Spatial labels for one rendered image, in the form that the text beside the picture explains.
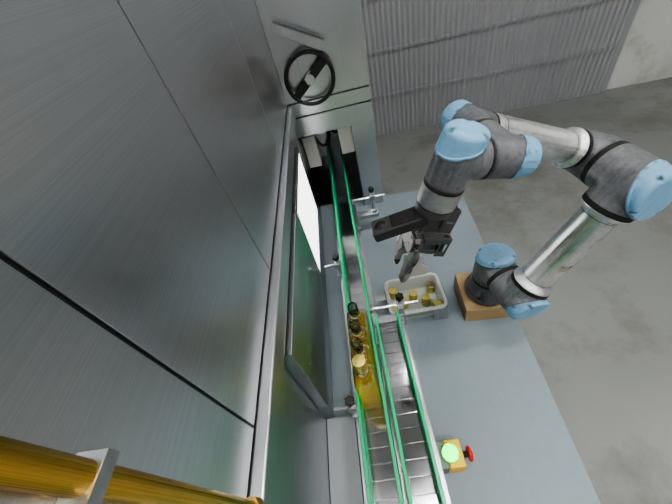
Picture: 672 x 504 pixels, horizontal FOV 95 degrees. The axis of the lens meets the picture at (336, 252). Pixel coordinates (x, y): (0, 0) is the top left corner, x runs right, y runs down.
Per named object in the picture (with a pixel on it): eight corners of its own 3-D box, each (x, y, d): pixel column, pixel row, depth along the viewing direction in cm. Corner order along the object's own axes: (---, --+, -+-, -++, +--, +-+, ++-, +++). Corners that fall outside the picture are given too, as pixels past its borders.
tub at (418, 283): (384, 292, 137) (382, 280, 131) (435, 283, 135) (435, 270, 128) (392, 327, 125) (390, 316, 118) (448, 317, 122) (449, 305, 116)
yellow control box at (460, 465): (433, 446, 95) (433, 441, 90) (457, 443, 94) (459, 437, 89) (440, 474, 90) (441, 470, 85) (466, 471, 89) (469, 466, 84)
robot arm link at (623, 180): (506, 287, 109) (642, 141, 72) (534, 324, 99) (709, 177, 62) (479, 289, 105) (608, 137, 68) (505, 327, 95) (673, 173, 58)
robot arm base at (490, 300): (495, 269, 124) (500, 254, 116) (514, 301, 114) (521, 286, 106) (457, 278, 125) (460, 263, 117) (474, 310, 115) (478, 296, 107)
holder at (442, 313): (372, 295, 137) (370, 285, 132) (434, 284, 135) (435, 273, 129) (379, 329, 126) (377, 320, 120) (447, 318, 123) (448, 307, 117)
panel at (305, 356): (312, 211, 150) (290, 148, 126) (318, 210, 150) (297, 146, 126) (318, 408, 88) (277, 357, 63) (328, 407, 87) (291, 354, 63)
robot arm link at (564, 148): (603, 123, 80) (452, 83, 62) (641, 144, 72) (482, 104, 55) (569, 163, 87) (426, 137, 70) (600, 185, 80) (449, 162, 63)
